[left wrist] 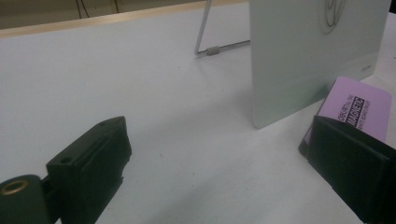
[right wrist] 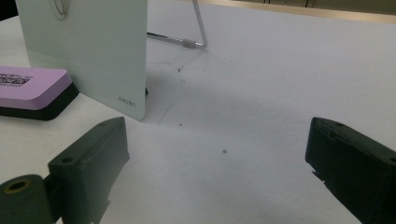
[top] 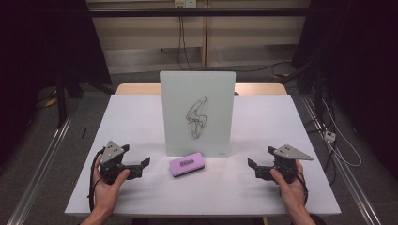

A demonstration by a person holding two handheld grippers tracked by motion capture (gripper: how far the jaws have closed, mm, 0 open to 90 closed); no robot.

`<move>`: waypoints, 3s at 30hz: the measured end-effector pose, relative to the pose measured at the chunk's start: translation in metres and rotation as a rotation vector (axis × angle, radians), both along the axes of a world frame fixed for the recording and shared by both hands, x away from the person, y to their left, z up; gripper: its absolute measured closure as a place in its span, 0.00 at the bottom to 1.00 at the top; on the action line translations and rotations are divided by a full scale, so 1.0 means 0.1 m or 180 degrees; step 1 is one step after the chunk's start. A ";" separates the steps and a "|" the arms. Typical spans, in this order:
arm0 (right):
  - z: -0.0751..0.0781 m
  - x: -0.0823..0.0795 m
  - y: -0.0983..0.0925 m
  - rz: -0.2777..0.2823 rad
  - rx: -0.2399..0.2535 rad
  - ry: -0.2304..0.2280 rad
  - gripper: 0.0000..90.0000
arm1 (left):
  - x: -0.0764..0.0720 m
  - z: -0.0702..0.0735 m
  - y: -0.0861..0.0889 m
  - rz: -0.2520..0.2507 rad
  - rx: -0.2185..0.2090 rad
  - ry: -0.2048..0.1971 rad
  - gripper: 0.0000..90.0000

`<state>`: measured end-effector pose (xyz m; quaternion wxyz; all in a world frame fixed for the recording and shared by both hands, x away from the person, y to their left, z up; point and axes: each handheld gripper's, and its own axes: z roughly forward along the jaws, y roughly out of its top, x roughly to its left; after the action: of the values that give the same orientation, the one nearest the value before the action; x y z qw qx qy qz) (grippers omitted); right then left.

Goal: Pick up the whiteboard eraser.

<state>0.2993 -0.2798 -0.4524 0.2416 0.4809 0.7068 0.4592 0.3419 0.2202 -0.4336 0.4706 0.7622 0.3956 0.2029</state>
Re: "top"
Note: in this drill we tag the small black floor object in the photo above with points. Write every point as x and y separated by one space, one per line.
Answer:
84 132

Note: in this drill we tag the aluminium floor rail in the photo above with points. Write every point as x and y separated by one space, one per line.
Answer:
40 168
350 181

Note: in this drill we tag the black metal stand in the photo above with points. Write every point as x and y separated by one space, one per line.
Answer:
318 90
61 100

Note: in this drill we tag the purple whiteboard eraser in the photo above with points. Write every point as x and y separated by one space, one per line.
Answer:
187 164

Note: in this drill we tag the wooden table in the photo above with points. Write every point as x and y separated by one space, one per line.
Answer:
137 89

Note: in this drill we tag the black horizontal bar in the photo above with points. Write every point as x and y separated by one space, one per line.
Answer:
140 12

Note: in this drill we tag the person's left hand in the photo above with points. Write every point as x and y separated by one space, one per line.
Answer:
108 190

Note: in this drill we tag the white wall outlet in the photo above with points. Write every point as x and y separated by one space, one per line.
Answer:
185 3

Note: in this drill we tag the person's right hand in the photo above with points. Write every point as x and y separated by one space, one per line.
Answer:
291 190

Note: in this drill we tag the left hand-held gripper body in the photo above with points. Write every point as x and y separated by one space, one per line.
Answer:
109 151

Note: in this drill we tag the black curtain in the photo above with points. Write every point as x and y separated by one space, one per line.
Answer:
37 47
359 62

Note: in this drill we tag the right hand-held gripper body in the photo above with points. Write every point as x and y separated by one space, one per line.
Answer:
286 156

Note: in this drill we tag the white power strip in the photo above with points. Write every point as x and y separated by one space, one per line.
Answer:
329 136

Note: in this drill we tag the small whiteboard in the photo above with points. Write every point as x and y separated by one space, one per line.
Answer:
197 93

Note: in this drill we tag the wooden vertical post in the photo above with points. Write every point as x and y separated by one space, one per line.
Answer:
205 37

